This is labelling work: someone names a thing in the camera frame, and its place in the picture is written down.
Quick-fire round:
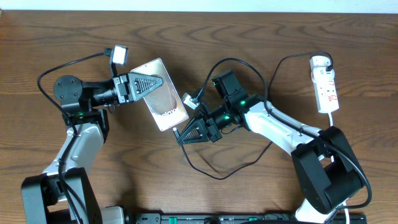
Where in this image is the white power strip cord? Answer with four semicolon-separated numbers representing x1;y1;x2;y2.
327;112;351;224

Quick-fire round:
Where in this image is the silver smartphone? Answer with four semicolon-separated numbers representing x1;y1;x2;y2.
131;58;189;131

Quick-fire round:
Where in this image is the black charger cable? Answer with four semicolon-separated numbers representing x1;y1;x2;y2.
172;51;335;180

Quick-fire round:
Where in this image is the white power strip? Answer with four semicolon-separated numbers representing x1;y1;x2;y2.
310;55;339;114

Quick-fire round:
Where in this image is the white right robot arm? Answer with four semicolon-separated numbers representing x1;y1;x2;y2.
174;70;369;223

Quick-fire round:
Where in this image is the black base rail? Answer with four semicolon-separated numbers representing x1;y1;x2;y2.
134;212;368;224

